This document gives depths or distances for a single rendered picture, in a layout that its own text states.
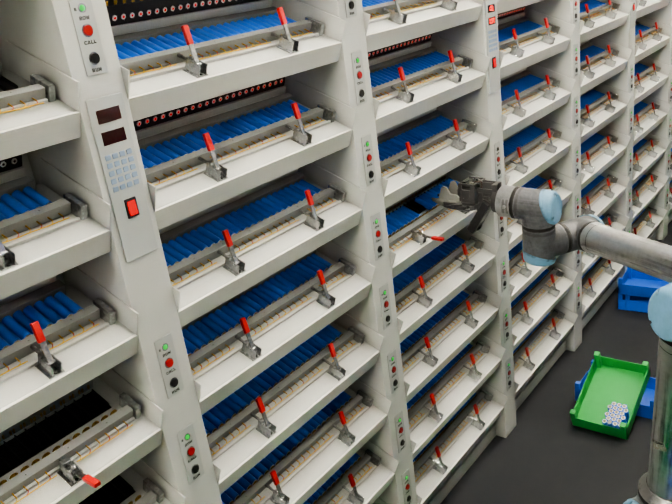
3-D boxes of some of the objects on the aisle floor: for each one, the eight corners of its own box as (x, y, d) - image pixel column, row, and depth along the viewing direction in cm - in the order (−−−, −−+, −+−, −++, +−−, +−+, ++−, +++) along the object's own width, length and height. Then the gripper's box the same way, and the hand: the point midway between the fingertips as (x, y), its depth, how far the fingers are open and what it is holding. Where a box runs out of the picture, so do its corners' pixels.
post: (582, 342, 328) (578, -98, 262) (574, 351, 321) (569, -97, 256) (539, 333, 340) (526, -89, 274) (531, 342, 333) (515, -88, 268)
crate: (627, 440, 261) (625, 427, 256) (572, 425, 273) (569, 412, 268) (650, 374, 276) (648, 361, 272) (597, 363, 289) (594, 350, 284)
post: (516, 424, 278) (492, -93, 212) (506, 438, 271) (477, -92, 206) (469, 411, 290) (432, -82, 224) (458, 423, 283) (416, -81, 218)
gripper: (507, 178, 209) (442, 171, 222) (491, 189, 202) (424, 181, 214) (508, 206, 213) (443, 197, 225) (491, 218, 205) (425, 209, 217)
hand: (438, 199), depth 220 cm, fingers open, 3 cm apart
